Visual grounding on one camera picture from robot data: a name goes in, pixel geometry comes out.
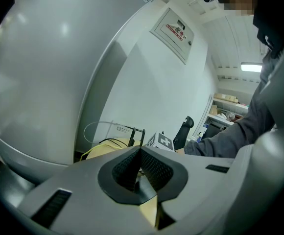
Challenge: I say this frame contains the yellow cable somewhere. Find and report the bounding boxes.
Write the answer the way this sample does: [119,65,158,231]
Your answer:
[80,141,123,162]

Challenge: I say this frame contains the ceiling light panel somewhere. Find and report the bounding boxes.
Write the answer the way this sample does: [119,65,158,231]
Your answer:
[240,62,263,72]

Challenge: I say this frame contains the large grey metal cabinet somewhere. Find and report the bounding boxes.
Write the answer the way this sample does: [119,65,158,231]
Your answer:
[0,0,157,183]

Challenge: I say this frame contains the person's right forearm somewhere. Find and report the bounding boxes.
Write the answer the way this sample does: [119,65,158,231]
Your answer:
[175,83,277,159]

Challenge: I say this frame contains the person's grey shirt torso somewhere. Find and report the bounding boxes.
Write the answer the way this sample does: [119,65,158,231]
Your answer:
[252,34,284,146]

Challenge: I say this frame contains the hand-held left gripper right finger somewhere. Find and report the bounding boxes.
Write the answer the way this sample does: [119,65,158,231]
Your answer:
[141,145,238,235]

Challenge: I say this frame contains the white cable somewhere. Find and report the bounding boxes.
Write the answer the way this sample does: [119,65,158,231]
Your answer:
[83,120,115,144]

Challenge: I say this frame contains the black office chair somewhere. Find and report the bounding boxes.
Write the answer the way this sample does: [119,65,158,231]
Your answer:
[173,116,195,150]

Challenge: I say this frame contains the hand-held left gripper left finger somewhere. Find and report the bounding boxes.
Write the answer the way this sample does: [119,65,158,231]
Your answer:
[17,146,158,235]

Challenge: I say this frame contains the white storage shelf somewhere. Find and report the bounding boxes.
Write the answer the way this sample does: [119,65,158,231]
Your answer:
[197,92,250,140]

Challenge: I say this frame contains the grey wall electrical box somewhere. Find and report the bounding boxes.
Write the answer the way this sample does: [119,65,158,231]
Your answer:
[149,7,195,65]

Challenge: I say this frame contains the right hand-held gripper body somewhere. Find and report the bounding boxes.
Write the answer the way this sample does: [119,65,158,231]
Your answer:
[146,131,176,153]

